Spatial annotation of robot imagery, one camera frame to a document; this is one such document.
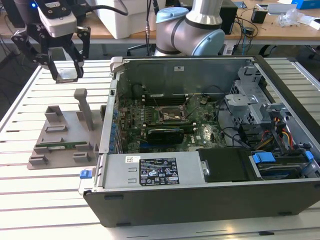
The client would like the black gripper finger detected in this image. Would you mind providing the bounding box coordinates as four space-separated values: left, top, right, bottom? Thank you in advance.
64 25 91 79
11 29 60 81

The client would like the metal socket cover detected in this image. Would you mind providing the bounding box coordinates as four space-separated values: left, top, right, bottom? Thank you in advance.
159 106 185 120

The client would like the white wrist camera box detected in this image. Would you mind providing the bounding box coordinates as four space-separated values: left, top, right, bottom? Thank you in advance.
34 0 77 39

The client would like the black camera cable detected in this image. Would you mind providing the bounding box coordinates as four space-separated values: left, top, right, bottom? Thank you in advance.
81 2 130 16

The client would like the silver metal drive cage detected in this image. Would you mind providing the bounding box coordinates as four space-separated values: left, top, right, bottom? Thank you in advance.
223 65 293 127

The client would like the green RAM stick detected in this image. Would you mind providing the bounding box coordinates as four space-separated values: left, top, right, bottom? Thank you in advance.
35 141 87 151

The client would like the white flat carton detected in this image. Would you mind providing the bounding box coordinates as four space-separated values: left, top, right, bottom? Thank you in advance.
266 3 298 16

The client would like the CPU socket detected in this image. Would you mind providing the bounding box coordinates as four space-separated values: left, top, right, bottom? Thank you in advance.
156 104 188 125

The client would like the blue disk carrier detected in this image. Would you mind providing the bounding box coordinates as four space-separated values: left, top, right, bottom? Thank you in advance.
251 151 305 180

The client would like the silver CPU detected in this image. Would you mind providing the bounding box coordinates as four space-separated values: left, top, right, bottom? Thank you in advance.
55 68 79 84

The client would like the large white box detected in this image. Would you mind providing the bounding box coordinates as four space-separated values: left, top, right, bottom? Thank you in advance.
96 0 161 40

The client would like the black plastic bay cover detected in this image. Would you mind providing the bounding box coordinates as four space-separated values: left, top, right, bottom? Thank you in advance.
196 147 261 183

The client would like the black round board component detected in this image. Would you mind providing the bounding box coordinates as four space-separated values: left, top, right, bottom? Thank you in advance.
131 83 144 99

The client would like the black connector block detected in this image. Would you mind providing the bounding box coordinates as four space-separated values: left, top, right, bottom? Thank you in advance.
238 123 261 148

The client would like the large black computer tower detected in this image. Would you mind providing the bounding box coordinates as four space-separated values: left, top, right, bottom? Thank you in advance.
3 0 86 29

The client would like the green motherboard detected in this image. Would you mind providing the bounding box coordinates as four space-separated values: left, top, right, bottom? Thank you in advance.
117 96 226 154

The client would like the yellow red wire bundle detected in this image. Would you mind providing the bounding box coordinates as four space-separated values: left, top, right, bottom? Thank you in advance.
259 116 294 149

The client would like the clear plastic bag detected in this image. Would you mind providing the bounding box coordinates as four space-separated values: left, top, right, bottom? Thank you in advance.
278 8 305 28

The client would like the silver power supply with label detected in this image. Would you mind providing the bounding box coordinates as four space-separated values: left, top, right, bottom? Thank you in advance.
98 152 210 189

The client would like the black graphics card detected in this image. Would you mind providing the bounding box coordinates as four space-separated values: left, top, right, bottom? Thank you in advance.
147 127 185 145

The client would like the black RAM slot row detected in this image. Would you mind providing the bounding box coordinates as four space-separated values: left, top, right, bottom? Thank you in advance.
145 121 195 133
144 93 188 106

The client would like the wooden office desk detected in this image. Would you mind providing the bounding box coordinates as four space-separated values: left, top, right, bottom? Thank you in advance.
223 0 320 47
0 11 157 61

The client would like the blue carton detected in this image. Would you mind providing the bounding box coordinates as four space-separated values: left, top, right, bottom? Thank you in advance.
291 0 320 10

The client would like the grey parts rack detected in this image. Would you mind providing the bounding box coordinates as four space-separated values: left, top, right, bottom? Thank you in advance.
26 88 107 171

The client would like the black open PC case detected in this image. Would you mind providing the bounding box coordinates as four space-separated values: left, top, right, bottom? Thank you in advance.
78 54 320 228

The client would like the black looped cable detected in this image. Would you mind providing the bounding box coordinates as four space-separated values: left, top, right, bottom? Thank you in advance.
215 99 251 151

